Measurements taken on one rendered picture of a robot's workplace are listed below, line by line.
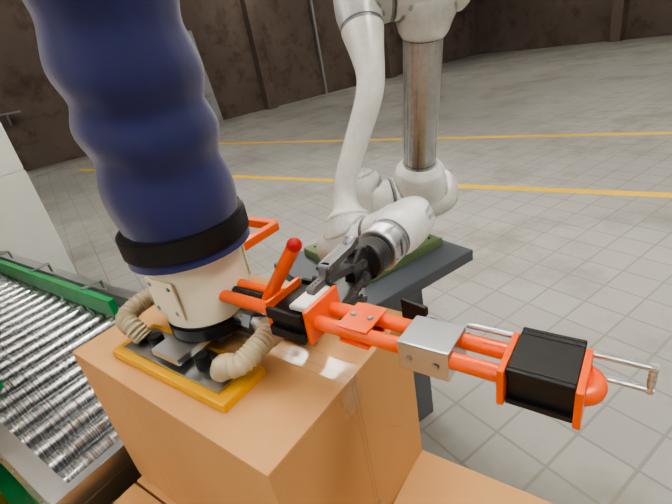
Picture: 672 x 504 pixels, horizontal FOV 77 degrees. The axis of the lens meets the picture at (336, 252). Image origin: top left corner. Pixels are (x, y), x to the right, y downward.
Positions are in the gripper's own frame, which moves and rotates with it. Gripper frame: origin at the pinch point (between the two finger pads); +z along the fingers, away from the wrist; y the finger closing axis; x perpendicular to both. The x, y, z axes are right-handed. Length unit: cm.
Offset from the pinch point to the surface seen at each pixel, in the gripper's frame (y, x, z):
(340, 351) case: 12.7, 0.6, -5.3
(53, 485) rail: 48, 69, 31
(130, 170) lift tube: -25.1, 21.0, 8.8
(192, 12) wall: -171, 932, -786
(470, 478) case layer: 53, -17, -19
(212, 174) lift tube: -21.3, 16.1, -1.3
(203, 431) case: 12.9, 10.4, 18.6
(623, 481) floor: 106, -47, -76
